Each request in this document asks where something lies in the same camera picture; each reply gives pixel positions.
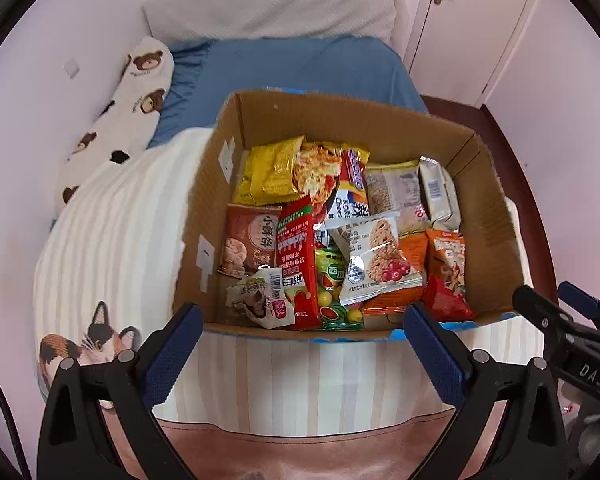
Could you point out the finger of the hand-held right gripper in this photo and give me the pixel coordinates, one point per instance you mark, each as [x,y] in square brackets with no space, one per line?
[537,307]
[582,297]

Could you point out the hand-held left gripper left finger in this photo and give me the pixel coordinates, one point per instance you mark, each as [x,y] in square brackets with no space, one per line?
[172,356]

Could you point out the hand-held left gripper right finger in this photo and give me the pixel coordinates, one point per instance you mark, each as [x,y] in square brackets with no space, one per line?
[432,355]

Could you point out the yellow instant noodle packet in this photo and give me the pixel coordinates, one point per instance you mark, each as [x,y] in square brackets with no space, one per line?
[320,172]

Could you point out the brown cardboard box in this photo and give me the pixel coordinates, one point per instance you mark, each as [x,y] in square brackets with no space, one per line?
[330,120]

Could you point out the orange snack packet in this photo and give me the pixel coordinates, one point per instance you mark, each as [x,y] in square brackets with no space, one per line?
[395,300]

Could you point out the red nut snack packet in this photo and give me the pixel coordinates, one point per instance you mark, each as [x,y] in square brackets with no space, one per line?
[447,275]

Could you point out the small white snack packet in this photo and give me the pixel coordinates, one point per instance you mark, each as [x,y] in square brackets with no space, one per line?
[262,297]

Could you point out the white oat bar packet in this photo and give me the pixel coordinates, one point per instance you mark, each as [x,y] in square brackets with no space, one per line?
[375,255]

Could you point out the green fruit candy packet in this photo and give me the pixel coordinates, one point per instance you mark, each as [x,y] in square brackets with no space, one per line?
[332,290]

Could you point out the brown biscuit packet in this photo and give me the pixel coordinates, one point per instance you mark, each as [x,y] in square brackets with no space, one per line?
[252,237]

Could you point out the cream striped blanket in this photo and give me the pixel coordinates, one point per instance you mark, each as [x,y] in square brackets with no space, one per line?
[115,220]

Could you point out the silver foil snack packet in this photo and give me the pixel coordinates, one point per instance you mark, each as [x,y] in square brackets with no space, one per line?
[437,190]

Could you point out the long red snack packet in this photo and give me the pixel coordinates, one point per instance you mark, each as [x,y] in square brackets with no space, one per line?
[296,255]

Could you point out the pink cloth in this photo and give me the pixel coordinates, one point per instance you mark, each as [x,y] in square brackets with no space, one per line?
[300,452]

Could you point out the pale clear noodle packet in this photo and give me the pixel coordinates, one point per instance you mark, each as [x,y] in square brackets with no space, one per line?
[392,190]

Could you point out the bear print pillow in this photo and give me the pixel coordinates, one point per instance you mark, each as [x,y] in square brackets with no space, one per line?
[125,115]

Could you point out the white door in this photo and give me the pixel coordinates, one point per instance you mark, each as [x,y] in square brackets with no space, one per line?
[475,30]

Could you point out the blue bed sheet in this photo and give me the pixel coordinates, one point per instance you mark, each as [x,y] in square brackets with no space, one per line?
[300,65]

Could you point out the white textured pillow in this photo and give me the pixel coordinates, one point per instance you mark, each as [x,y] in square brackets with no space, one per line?
[270,7]

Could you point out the white wall switch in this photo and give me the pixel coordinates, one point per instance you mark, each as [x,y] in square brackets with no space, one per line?
[71,66]

